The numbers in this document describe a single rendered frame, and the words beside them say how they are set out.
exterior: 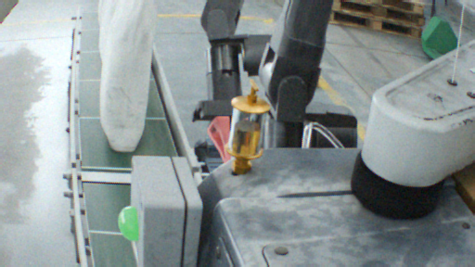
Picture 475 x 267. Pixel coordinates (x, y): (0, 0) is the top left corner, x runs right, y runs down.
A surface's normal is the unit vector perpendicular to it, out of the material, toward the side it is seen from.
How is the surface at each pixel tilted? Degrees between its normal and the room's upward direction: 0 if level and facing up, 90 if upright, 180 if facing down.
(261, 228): 0
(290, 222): 0
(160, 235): 90
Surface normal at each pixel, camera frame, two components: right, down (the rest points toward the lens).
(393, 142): -0.64, 0.25
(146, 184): 0.13, -0.89
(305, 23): 0.13, 0.21
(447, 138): 0.54, 0.43
